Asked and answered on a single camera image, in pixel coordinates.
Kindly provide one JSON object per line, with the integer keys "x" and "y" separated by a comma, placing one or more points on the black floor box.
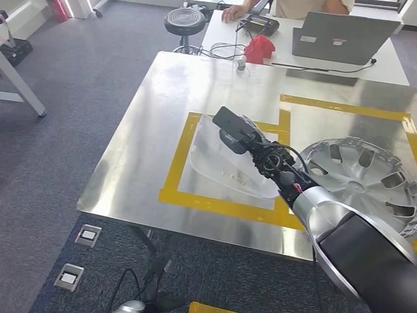
{"x": 19, "y": 49}

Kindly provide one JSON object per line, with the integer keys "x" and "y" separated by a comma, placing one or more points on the white table frame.
{"x": 22, "y": 84}

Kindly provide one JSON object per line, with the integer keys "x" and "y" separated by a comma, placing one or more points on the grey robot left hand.
{"x": 166, "y": 303}

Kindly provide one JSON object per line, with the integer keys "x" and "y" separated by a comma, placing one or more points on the dark grey laptop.
{"x": 341, "y": 41}

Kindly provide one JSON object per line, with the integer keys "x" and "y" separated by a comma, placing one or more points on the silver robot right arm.
{"x": 351, "y": 242}

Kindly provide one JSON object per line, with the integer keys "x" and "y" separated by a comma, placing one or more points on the small metal cylinder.
{"x": 241, "y": 64}

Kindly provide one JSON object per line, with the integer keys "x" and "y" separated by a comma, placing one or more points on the yellow tape rectangle outline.
{"x": 179, "y": 155}

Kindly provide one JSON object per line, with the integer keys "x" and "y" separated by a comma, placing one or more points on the yellow floor tape square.
{"x": 208, "y": 308}

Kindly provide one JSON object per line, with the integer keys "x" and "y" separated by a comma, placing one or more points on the steel workbench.
{"x": 146, "y": 138}

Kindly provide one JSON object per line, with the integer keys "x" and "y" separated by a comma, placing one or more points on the white plastic cover part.
{"x": 212, "y": 160}

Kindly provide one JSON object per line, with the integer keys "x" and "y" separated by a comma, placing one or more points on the metal floor socket plate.
{"x": 88, "y": 236}
{"x": 68, "y": 277}

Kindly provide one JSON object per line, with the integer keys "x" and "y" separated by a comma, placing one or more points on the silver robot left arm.
{"x": 130, "y": 306}

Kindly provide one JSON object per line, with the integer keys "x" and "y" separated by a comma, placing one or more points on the red cloth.
{"x": 259, "y": 49}

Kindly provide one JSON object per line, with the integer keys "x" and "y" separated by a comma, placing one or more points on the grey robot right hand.
{"x": 234, "y": 147}

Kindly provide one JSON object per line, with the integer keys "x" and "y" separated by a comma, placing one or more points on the silver wheel hubcap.
{"x": 358, "y": 181}

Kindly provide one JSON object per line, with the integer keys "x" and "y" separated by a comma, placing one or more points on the black round stool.
{"x": 185, "y": 20}

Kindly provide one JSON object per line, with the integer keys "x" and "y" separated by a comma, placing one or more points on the black handheld controller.
{"x": 260, "y": 24}

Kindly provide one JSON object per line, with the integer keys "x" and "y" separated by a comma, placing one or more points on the white desk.
{"x": 221, "y": 34}

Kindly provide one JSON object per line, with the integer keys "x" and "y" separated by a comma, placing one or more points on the person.
{"x": 237, "y": 11}

